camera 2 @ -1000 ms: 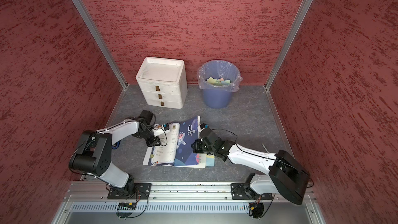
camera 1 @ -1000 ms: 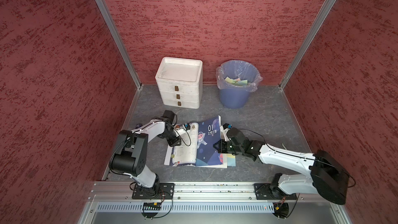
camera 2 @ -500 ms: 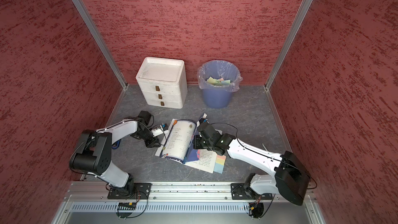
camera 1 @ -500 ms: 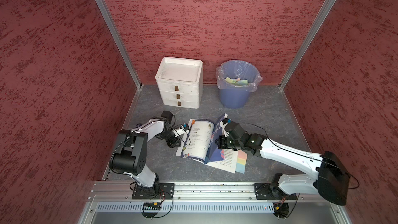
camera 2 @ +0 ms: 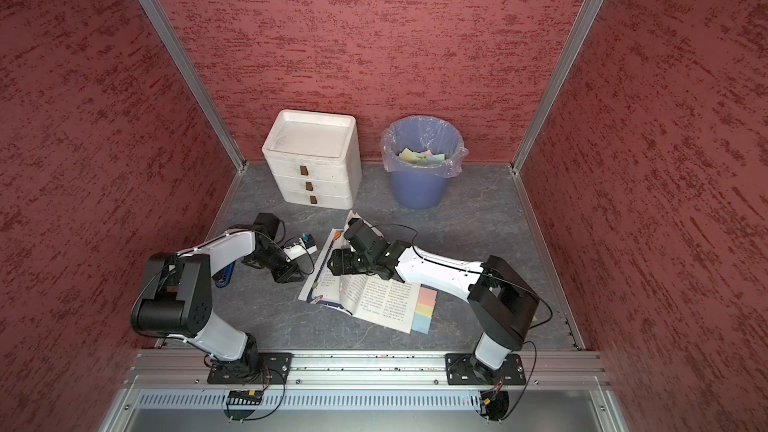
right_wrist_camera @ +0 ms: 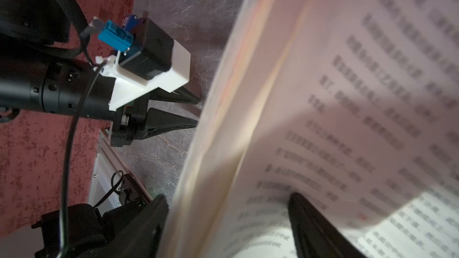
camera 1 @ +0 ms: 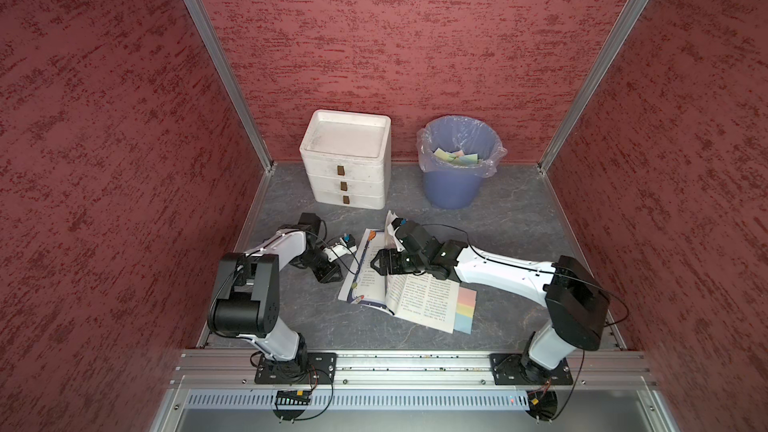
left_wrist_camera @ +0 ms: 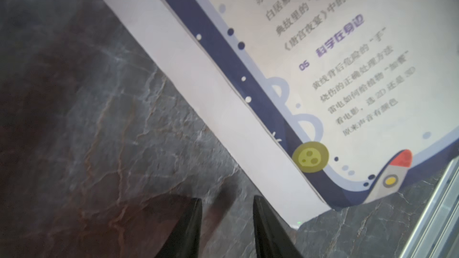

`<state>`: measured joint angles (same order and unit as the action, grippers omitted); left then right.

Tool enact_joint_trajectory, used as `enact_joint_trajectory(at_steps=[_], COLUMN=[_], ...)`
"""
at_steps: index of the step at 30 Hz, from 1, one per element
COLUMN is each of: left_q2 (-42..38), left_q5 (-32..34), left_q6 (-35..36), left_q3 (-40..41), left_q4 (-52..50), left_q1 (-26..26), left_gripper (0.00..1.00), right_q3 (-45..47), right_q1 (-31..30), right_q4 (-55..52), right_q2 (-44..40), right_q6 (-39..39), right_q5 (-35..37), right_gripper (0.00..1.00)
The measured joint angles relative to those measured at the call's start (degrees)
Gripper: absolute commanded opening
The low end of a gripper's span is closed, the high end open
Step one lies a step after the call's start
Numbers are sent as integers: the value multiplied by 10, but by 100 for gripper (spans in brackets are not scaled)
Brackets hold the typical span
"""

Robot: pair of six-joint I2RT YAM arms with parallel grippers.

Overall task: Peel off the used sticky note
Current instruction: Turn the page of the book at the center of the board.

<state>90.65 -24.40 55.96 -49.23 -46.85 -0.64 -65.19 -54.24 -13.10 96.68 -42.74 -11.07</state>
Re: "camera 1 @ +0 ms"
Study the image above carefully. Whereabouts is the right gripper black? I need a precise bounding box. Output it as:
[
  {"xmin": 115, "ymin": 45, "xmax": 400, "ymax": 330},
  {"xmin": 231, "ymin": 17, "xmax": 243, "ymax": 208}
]
[{"xmin": 369, "ymin": 248, "xmax": 428, "ymax": 277}]

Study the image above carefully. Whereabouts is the children's science magazine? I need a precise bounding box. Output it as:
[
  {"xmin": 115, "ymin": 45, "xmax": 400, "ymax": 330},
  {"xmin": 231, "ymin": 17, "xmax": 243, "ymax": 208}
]
[{"xmin": 338, "ymin": 228, "xmax": 459, "ymax": 334}]

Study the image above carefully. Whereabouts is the pink sticky note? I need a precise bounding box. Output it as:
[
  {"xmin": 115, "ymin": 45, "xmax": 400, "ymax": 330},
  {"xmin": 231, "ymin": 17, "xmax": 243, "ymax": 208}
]
[{"xmin": 457, "ymin": 287, "xmax": 477, "ymax": 308}]

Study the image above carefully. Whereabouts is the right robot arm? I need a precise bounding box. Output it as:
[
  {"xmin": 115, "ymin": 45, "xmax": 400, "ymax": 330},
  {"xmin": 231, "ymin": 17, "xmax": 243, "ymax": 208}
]
[{"xmin": 370, "ymin": 218, "xmax": 610, "ymax": 383}]

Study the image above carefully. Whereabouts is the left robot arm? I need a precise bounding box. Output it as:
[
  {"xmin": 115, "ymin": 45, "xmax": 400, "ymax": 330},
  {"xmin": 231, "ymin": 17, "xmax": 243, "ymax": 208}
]
[{"xmin": 206, "ymin": 213, "xmax": 357, "ymax": 381}]

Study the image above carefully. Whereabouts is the yellow sticky note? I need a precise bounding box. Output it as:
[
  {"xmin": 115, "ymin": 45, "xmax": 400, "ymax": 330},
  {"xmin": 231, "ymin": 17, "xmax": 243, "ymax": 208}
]
[{"xmin": 456, "ymin": 302, "xmax": 475, "ymax": 318}]

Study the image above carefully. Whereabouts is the blue sticky note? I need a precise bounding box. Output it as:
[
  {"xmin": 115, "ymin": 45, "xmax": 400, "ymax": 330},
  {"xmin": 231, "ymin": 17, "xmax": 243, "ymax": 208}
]
[{"xmin": 454, "ymin": 314, "xmax": 473, "ymax": 334}]

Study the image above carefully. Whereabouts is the discarded sticky notes pile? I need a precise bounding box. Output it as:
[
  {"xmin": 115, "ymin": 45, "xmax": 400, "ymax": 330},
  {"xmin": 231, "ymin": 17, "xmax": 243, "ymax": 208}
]
[{"xmin": 433, "ymin": 148, "xmax": 480, "ymax": 167}]

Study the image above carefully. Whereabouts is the blue trash bin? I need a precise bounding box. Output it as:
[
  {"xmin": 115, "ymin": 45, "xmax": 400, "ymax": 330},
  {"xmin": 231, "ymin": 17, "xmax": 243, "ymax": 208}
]
[{"xmin": 422, "ymin": 115, "xmax": 500, "ymax": 211}]

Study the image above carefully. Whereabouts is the white three-drawer storage box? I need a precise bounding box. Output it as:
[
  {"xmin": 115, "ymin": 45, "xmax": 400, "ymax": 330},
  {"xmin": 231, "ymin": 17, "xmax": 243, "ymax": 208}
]
[{"xmin": 300, "ymin": 110, "xmax": 391, "ymax": 210}]

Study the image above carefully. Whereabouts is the left connector board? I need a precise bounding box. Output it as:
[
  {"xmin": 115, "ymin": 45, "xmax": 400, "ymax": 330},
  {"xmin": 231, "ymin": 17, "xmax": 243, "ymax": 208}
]
[{"xmin": 274, "ymin": 390, "xmax": 312, "ymax": 407}]

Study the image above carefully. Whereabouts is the clear plastic bin liner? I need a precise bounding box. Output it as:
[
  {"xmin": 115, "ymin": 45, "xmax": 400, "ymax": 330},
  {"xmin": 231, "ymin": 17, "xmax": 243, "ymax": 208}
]
[{"xmin": 416, "ymin": 115, "xmax": 508, "ymax": 178}]

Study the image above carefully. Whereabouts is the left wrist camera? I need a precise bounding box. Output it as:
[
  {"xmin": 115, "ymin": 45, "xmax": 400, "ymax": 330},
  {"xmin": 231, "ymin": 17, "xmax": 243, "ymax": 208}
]
[{"xmin": 329, "ymin": 234, "xmax": 357, "ymax": 259}]

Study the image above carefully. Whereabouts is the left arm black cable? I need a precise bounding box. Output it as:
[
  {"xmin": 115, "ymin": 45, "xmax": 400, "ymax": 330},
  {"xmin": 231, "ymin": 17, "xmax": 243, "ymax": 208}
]
[{"xmin": 311, "ymin": 218, "xmax": 365, "ymax": 280}]

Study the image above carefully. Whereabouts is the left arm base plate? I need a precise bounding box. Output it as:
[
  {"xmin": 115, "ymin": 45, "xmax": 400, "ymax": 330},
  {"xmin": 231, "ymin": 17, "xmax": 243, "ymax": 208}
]
[{"xmin": 251, "ymin": 352, "xmax": 338, "ymax": 386}]

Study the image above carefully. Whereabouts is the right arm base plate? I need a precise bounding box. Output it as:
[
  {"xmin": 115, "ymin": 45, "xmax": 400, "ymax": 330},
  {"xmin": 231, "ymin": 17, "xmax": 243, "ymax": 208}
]
[{"xmin": 489, "ymin": 353, "xmax": 574, "ymax": 387}]

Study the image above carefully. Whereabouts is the aluminium front rail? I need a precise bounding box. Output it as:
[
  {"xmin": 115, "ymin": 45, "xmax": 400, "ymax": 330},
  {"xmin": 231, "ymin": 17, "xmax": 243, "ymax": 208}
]
[{"xmin": 169, "ymin": 349, "xmax": 658, "ymax": 391}]

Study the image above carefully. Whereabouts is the left aluminium corner post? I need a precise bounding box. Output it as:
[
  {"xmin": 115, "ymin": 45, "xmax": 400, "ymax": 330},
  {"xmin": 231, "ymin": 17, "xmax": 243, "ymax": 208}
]
[{"xmin": 182, "ymin": 0, "xmax": 274, "ymax": 174}]

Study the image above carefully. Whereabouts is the aluminium corner post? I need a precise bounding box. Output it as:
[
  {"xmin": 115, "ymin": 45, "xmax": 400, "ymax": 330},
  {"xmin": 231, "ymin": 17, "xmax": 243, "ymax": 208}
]
[
  {"xmin": 538, "ymin": 0, "xmax": 650, "ymax": 175},
  {"xmin": 182, "ymin": 0, "xmax": 274, "ymax": 174}
]

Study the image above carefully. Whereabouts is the right aluminium corner post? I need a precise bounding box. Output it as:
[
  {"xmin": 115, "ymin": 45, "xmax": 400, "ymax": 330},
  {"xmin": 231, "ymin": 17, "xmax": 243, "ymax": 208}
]
[{"xmin": 538, "ymin": 0, "xmax": 650, "ymax": 175}]

